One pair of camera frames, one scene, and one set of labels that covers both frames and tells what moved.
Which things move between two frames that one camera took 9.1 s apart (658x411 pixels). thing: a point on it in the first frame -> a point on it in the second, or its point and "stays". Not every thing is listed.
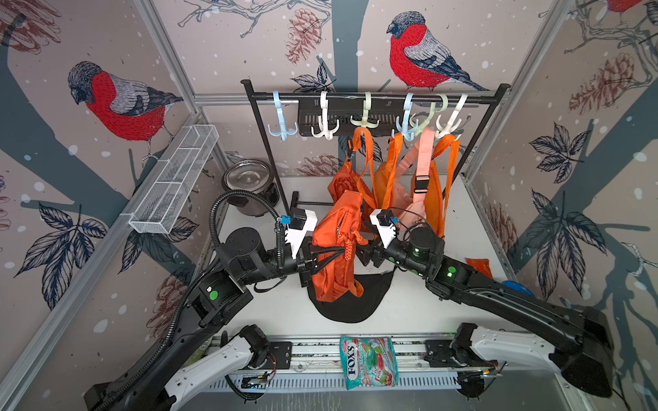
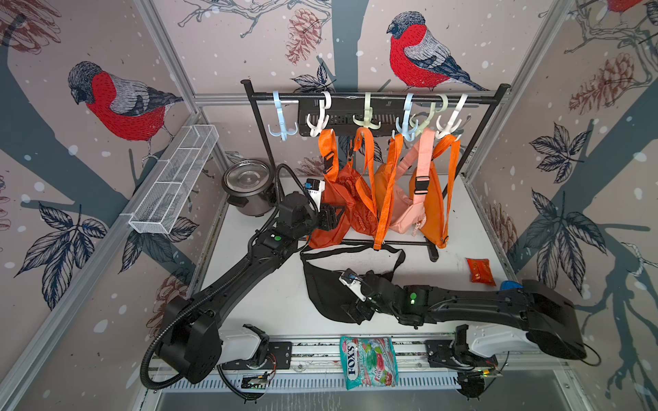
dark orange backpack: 356,174 stays
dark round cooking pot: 254,175 stays
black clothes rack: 293,198 stays
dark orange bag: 341,225 -> 334,193
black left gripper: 307,258 -> 327,217
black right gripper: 371,250 -> 359,306
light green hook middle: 367,106 stays
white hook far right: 450,128 stays
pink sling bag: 412,182 stays
